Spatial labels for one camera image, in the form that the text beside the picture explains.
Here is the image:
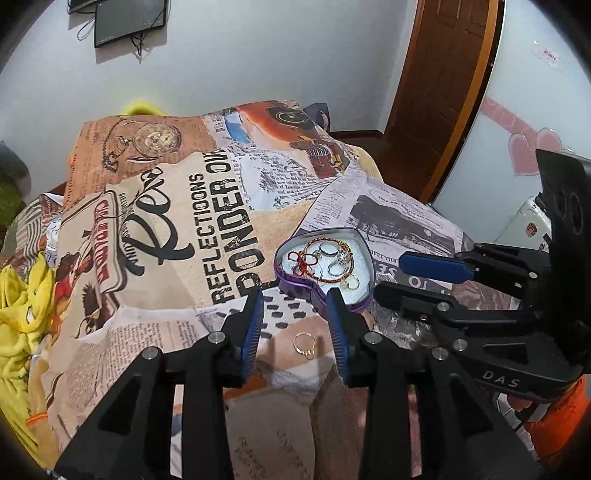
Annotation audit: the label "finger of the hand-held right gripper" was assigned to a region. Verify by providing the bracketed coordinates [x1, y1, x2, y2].
[374, 281, 548, 367]
[398, 242, 552, 305]

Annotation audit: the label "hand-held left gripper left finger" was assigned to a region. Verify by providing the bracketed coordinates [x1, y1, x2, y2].
[55, 287, 266, 480]

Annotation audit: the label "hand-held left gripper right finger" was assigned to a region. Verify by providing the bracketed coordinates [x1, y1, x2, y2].
[325, 287, 539, 480]

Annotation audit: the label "gold ring with stone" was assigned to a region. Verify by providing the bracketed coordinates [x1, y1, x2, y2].
[294, 332, 318, 360]

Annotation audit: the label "purple heart-shaped tin box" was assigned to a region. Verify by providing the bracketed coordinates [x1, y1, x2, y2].
[273, 226, 377, 315]

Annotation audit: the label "red string bracelet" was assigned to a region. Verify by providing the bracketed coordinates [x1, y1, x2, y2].
[287, 250, 354, 283]

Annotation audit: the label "jewellery pieces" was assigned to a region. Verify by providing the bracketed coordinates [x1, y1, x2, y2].
[300, 236, 358, 278]

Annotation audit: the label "person's right forearm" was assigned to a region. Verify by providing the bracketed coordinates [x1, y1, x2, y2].
[508, 374, 591, 462]

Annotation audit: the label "white suitcase with stickers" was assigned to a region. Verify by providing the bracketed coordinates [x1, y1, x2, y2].
[496, 196, 555, 252]

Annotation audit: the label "newspaper-print blanket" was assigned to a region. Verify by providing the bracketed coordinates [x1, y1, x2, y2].
[41, 99, 522, 480]

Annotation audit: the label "dark blue bag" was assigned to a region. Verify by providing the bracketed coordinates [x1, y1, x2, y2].
[302, 102, 334, 134]

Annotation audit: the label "brown wooden door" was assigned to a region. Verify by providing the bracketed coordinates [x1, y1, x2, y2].
[381, 0, 499, 204]

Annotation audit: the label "red and white label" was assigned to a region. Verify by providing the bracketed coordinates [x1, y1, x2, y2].
[531, 39, 571, 75]

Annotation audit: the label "yellow cloth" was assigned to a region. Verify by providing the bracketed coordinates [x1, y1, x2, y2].
[0, 263, 61, 462]

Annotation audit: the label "striped bed sheet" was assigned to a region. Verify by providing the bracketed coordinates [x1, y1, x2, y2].
[0, 194, 63, 264]

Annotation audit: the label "yellow plush cushion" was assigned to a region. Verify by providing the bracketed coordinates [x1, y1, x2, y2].
[121, 99, 167, 117]

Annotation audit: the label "small black wall monitor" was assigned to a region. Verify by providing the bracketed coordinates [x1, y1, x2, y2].
[93, 0, 167, 49]

